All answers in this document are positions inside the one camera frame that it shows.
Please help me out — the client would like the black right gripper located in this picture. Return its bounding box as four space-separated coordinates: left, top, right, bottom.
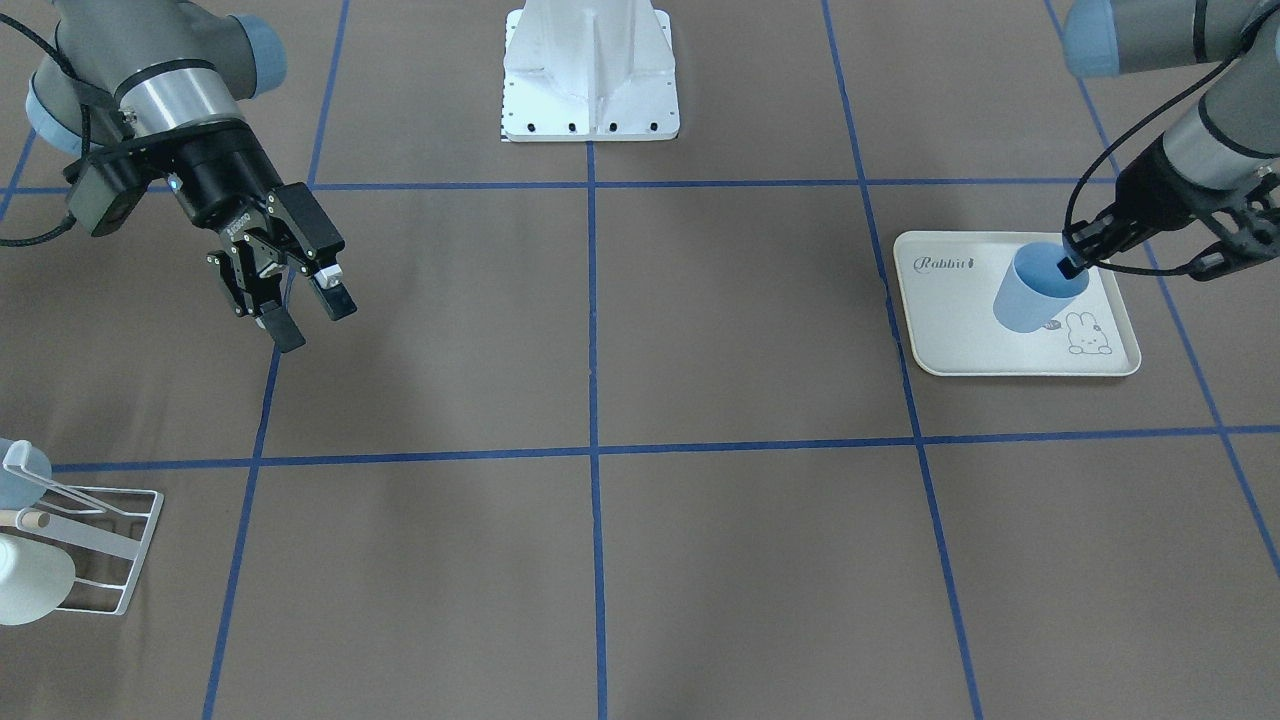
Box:
65 120 358 354

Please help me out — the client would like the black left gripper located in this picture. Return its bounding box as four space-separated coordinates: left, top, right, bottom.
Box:
1056 143 1279 282

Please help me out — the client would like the blue cup front row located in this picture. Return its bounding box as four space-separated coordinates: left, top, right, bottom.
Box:
992 242 1091 333

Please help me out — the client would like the pale green plastic cup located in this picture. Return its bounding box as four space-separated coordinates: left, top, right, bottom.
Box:
1 534 76 626

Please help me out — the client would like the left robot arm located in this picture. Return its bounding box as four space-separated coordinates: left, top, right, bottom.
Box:
1059 1 1279 282

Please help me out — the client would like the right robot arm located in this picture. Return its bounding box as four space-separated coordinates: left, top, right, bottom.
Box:
26 1 357 354

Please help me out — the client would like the cream plastic tray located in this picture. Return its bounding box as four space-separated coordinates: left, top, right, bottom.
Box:
893 231 1142 377

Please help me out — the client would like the white wire cup rack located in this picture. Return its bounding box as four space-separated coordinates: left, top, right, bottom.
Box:
3 473 165 616

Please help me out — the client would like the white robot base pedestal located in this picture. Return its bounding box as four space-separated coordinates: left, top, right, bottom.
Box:
500 1 681 143

